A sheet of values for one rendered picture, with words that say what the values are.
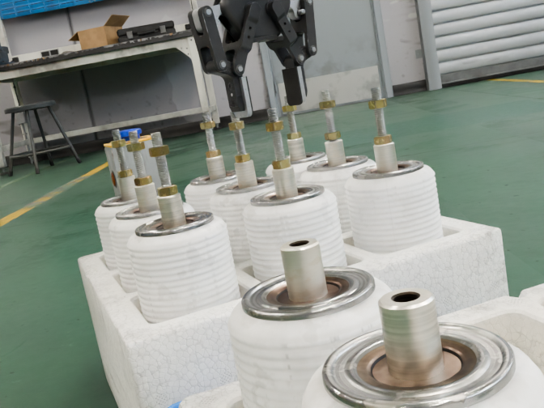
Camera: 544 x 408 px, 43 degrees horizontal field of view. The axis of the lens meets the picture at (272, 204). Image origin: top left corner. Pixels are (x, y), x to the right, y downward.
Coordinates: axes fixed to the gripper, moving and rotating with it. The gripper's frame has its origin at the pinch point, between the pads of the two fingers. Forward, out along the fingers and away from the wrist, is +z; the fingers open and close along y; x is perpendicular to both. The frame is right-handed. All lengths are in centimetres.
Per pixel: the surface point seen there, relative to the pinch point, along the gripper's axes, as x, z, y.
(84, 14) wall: -473, -74, -215
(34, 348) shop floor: -60, 35, 10
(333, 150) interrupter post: -6.9, 8.1, -14.0
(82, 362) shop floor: -46, 35, 8
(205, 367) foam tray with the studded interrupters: 3.2, 21.4, 15.1
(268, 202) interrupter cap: 1.3, 9.7, 3.5
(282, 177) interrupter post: 0.8, 7.9, 0.8
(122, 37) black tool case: -402, -45, -205
